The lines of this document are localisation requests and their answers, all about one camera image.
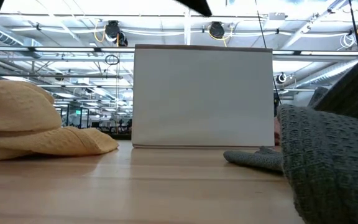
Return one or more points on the beige fabric storage box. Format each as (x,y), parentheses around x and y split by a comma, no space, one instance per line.
(202,99)

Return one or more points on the grey waffle towel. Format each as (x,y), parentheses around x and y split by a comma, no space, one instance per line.
(331,168)

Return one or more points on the yellow towel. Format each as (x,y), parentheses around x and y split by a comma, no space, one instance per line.
(20,115)

